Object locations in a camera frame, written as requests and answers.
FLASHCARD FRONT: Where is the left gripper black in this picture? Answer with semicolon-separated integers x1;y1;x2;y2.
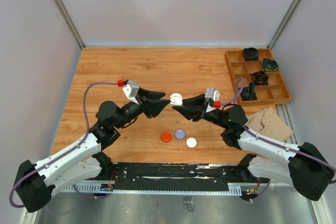
114;87;171;129

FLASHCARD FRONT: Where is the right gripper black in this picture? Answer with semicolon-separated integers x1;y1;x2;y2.
172;93;229;129

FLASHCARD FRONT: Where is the purple earbud charging case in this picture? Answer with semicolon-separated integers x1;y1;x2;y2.
174;129;186;140

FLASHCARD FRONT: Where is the white earbud charging case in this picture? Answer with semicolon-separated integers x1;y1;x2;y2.
186;137;197;148

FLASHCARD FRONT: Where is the orange earbud charging case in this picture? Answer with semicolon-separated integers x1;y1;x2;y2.
160;132;172;143

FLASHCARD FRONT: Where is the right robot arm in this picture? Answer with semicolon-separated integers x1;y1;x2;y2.
171;93;335;201

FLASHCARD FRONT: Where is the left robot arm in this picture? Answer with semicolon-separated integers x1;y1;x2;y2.
9;84;170;212

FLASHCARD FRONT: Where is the dark blue rolled sock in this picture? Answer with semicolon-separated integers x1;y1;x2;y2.
240;82;257;101

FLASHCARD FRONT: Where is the black orange rolled sock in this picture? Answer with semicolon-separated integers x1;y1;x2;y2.
251;71;269;86

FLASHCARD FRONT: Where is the wooden compartment tray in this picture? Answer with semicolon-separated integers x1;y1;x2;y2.
225;48;291;106

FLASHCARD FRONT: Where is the beige cloth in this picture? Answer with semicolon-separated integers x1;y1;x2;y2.
245;107;293;142

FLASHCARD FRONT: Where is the dark green rolled sock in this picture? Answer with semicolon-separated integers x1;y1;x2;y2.
261;58;279;72

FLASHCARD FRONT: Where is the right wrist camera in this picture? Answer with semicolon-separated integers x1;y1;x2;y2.
205;87;221;113

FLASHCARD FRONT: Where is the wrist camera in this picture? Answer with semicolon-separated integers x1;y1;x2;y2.
117;80;140;105
205;87;221;113

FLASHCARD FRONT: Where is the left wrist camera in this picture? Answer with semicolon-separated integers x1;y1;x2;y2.
117;80;140;105

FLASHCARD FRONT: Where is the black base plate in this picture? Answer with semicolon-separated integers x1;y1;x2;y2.
81;162;263;192

